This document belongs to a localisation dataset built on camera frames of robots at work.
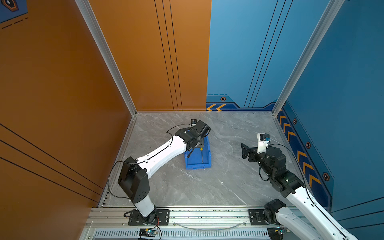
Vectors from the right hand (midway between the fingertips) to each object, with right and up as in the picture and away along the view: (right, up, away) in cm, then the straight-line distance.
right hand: (248, 143), depth 76 cm
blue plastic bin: (-25, -12, +18) cm, 33 cm away
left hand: (-25, +1, +8) cm, 27 cm away
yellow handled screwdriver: (-23, -6, +21) cm, 32 cm away
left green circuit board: (-50, -42, -5) cm, 65 cm away
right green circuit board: (+11, -43, -5) cm, 44 cm away
